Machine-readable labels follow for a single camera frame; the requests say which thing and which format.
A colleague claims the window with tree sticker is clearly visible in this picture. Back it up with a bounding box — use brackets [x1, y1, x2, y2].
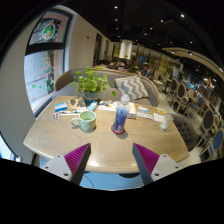
[23, 49, 66, 116]

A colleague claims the white paper sachet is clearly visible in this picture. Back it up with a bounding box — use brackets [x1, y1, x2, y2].
[136, 111, 154, 120]
[152, 112, 166, 124]

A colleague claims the printed paper leaflet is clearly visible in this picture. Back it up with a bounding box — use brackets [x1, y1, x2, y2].
[98, 99, 118, 111]

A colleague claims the blue white flat pack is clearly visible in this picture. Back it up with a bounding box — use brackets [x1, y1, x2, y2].
[54, 102, 68, 113]

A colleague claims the flat round red coaster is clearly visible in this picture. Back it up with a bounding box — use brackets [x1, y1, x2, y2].
[110, 124, 126, 135]

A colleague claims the grey tufted chair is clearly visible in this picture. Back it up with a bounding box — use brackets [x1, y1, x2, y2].
[169, 113, 198, 153]

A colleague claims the group of dining chairs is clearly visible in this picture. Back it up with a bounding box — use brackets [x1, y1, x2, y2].
[156, 76, 224, 161]

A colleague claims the clear plastic water bottle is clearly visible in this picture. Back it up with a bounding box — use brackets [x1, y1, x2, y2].
[111, 93, 132, 134]

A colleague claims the pale green mug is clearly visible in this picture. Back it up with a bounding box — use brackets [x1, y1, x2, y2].
[70, 109, 98, 132]

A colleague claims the grey curved sofa bench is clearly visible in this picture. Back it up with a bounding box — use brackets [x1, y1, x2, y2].
[51, 66, 161, 108]

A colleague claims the person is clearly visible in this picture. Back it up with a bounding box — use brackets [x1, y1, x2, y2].
[116, 59, 129, 72]
[138, 62, 152, 78]
[106, 59, 119, 69]

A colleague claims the white tube green cap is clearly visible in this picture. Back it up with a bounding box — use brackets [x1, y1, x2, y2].
[59, 109, 81, 115]

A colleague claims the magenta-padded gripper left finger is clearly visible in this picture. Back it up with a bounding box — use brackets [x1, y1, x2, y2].
[41, 142, 92, 186]

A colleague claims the white round pillar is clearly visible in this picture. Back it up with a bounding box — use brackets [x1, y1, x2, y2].
[118, 39, 134, 60]

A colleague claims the grey white chevron cushion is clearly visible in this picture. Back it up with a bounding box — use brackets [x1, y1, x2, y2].
[114, 75, 150, 101]

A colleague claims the white blue sachet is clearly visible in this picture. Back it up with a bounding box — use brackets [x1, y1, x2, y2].
[137, 105, 150, 114]

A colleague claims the blue white small carton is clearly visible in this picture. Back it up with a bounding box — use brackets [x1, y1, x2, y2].
[86, 100, 99, 112]

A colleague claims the framed food poster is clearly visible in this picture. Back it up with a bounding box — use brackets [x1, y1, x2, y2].
[29, 11, 73, 46]

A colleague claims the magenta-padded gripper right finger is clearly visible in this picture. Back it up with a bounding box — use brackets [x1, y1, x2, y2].
[131, 142, 183, 186]

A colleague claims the green potted plant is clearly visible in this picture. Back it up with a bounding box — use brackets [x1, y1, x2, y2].
[70, 66, 118, 106]

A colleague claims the white orange cardboard box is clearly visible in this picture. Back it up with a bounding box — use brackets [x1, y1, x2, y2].
[127, 101, 138, 119]

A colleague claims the clear plastic cup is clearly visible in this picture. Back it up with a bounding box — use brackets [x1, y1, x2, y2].
[159, 113, 174, 131]

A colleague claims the group of ceiling lights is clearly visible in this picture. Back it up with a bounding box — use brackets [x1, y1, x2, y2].
[113, 4, 224, 73]

